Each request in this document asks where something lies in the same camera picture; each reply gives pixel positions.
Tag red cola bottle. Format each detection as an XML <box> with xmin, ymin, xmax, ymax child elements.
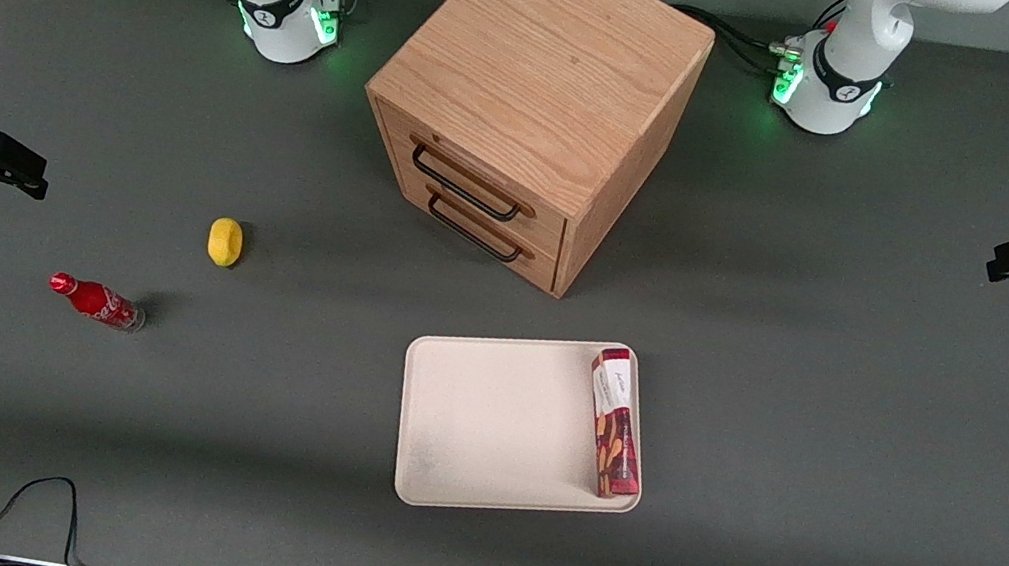
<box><xmin>43</xmin><ymin>270</ymin><xmax>152</xmax><ymax>335</ymax></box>

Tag red cookie box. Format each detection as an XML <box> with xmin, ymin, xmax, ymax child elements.
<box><xmin>570</xmin><ymin>343</ymin><xmax>663</xmax><ymax>505</ymax></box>

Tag beige plastic tray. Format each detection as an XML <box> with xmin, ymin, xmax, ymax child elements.
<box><xmin>383</xmin><ymin>310</ymin><xmax>665</xmax><ymax>541</ymax></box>

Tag thin black looped cable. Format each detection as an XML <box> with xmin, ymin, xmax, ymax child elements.
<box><xmin>0</xmin><ymin>467</ymin><xmax>129</xmax><ymax>566</ymax></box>

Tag black metal drawer handle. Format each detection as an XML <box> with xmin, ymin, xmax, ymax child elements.
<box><xmin>417</xmin><ymin>182</ymin><xmax>545</xmax><ymax>268</ymax></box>
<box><xmin>401</xmin><ymin>135</ymin><xmax>547</xmax><ymax>228</ymax></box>

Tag wooden drawer front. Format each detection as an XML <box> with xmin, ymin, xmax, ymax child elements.
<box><xmin>362</xmin><ymin>142</ymin><xmax>577</xmax><ymax>297</ymax></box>
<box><xmin>357</xmin><ymin>97</ymin><xmax>583</xmax><ymax>258</ymax></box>

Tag wooden two-drawer cabinet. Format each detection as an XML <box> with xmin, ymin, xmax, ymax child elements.
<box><xmin>337</xmin><ymin>0</ymin><xmax>722</xmax><ymax>318</ymax></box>

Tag yellow lemon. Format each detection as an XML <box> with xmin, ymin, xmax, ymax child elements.
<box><xmin>204</xmin><ymin>214</ymin><xmax>248</xmax><ymax>270</ymax></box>

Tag black left arm base cables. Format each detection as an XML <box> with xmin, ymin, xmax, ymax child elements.
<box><xmin>665</xmin><ymin>0</ymin><xmax>849</xmax><ymax>85</ymax></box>

